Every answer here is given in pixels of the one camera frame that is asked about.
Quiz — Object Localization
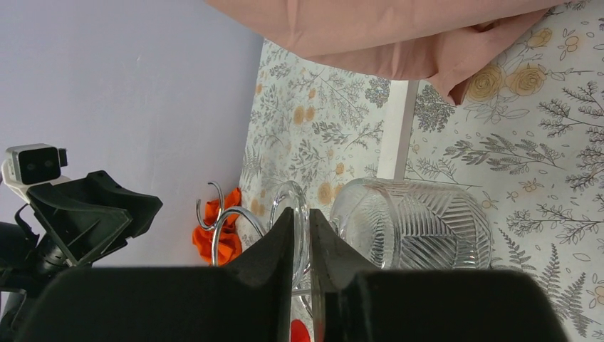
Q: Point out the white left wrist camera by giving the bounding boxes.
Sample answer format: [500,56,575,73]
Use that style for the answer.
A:
[1,143,71,204]

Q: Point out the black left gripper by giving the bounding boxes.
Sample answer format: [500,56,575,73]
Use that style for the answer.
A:
[1,170,163,341]

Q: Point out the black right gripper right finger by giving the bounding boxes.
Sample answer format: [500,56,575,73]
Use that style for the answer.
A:
[309,209,566,341]

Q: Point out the pink shorts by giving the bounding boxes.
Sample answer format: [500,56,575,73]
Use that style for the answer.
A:
[211,0,556,105]

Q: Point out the clear wine glass back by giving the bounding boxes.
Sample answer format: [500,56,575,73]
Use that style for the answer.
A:
[269,177,493,290]

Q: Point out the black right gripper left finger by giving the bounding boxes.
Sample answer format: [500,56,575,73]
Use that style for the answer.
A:
[16,208,294,341]

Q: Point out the orange cloth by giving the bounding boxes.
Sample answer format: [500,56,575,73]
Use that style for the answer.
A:
[192,182,243,266]

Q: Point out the red wine glass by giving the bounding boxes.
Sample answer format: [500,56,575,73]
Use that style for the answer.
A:
[290,319,311,342]

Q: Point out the chrome wine glass rack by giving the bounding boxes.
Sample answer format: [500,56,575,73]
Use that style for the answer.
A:
[193,180,313,317]

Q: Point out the white clothes stand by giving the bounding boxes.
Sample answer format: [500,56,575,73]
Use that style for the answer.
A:
[376,81,419,180]

